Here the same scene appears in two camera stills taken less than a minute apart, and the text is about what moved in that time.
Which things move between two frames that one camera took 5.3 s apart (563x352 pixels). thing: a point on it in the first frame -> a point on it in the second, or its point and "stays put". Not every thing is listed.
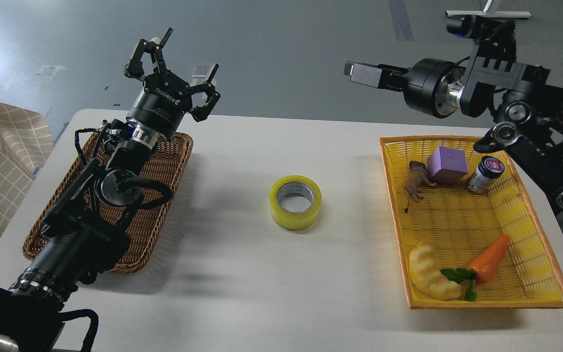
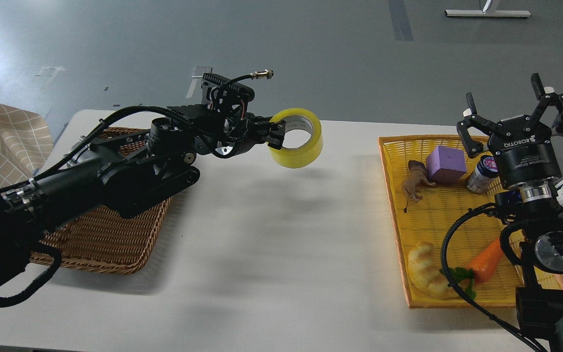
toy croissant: (425, 279) stays put
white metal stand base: (487, 14) stays put
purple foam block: (447, 165) stays put
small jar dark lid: (489, 167) stays put
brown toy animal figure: (419, 176) stays put
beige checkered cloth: (7, 142) stays put
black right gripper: (433, 86) -> (529, 156)
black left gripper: (165, 99) -> (231, 133)
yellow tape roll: (294, 202) -> (297, 119)
